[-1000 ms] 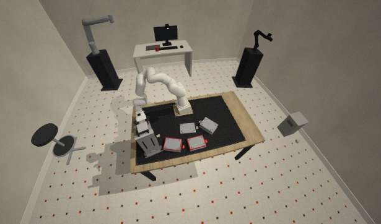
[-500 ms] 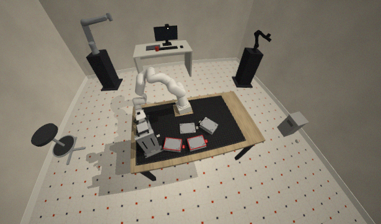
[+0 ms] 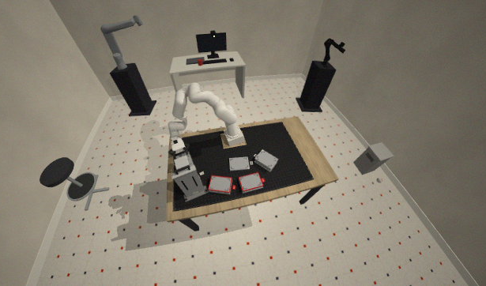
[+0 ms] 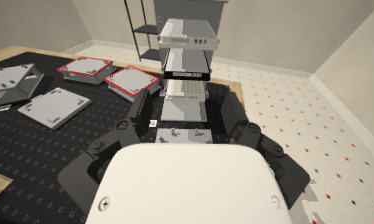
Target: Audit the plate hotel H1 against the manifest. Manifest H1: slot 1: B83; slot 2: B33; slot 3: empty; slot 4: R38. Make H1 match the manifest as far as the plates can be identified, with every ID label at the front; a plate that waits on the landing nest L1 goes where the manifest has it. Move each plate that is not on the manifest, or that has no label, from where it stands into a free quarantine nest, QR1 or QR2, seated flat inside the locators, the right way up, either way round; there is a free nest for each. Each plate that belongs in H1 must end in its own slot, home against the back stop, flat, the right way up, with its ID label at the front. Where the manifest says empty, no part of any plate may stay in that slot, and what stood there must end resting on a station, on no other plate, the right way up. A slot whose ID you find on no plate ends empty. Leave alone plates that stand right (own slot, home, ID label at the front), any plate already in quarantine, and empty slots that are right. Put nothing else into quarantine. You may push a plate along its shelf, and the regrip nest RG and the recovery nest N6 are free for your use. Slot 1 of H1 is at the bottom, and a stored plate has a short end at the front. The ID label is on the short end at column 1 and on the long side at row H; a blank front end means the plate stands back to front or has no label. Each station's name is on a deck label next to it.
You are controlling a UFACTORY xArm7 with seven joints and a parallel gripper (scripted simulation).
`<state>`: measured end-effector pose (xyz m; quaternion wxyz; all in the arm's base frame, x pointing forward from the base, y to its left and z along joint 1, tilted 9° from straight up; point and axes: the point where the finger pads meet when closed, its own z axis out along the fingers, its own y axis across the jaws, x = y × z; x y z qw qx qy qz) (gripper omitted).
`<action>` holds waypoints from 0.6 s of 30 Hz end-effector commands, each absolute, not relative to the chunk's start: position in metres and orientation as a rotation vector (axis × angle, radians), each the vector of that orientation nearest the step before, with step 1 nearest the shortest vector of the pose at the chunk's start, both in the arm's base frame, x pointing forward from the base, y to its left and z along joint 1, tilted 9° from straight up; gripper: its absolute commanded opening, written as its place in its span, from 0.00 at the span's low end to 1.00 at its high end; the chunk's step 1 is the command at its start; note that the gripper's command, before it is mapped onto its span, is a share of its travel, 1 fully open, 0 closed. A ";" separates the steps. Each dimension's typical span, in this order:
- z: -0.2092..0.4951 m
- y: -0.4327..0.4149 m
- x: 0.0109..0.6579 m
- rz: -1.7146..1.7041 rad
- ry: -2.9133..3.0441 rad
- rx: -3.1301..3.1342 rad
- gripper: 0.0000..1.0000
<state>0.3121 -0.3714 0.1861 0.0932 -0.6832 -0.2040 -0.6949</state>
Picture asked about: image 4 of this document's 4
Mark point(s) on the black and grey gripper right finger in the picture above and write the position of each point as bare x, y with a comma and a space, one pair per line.
292, 179

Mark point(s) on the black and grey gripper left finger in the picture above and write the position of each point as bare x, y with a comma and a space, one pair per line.
79, 178

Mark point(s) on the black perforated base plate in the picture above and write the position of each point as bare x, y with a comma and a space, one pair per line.
33, 154

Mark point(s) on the white multi-well plate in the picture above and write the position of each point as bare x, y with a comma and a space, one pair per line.
185, 90
188, 34

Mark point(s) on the grey plate rack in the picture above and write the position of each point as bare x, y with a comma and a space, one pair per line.
186, 111

